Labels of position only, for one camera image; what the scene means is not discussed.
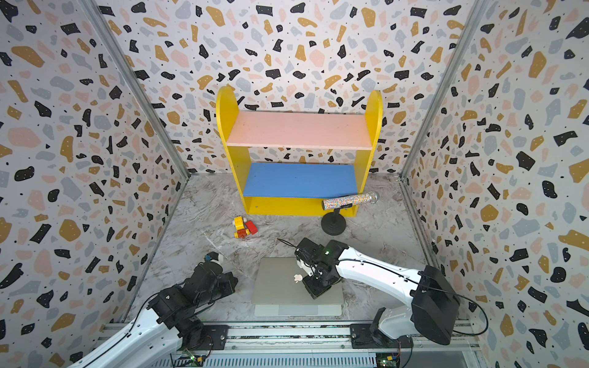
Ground silver laptop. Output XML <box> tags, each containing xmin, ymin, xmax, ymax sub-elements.
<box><xmin>252</xmin><ymin>257</ymin><xmax>344</xmax><ymax>317</ymax></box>

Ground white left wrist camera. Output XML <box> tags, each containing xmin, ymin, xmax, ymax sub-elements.
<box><xmin>205</xmin><ymin>251</ymin><xmax>224</xmax><ymax>264</ymax></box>

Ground sprinkle kaleidoscope on black stand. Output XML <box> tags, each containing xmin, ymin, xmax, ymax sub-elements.
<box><xmin>321</xmin><ymin>191</ymin><xmax>379</xmax><ymax>236</ymax></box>

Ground yellow pink blue wooden shelf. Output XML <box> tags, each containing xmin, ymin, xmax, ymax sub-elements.
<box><xmin>216</xmin><ymin>87</ymin><xmax>383</xmax><ymax>216</ymax></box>

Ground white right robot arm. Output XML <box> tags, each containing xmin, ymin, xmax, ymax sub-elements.
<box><xmin>284</xmin><ymin>238</ymin><xmax>489</xmax><ymax>346</ymax></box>

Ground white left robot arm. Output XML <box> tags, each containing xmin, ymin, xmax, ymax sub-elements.
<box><xmin>72</xmin><ymin>260</ymin><xmax>239</xmax><ymax>367</ymax></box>

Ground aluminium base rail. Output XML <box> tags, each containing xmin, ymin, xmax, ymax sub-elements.
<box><xmin>99</xmin><ymin>321</ymin><xmax>486</xmax><ymax>367</ymax></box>

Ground red yellow toy blocks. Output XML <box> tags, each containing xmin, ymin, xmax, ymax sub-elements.
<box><xmin>233</xmin><ymin>216</ymin><xmax>259</xmax><ymax>239</ymax></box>

